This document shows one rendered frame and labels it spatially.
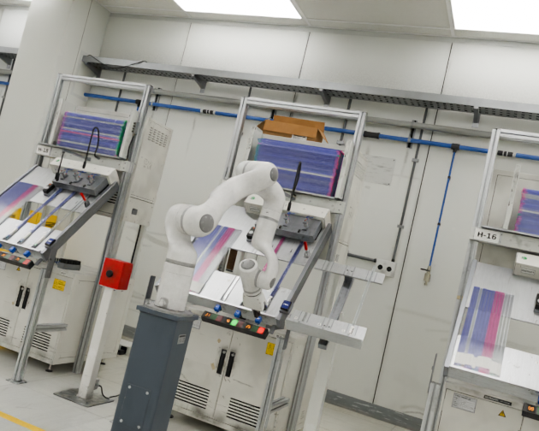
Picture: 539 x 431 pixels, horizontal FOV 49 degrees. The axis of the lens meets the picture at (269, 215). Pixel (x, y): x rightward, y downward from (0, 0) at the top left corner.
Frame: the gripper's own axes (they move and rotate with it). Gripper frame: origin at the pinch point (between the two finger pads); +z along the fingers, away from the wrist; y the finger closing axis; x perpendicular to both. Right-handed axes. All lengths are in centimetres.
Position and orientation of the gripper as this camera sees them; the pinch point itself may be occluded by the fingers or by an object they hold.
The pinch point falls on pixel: (257, 312)
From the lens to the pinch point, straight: 277.4
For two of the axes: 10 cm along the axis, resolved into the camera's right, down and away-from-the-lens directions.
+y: 9.1, 1.9, -3.8
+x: 4.1, -6.2, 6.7
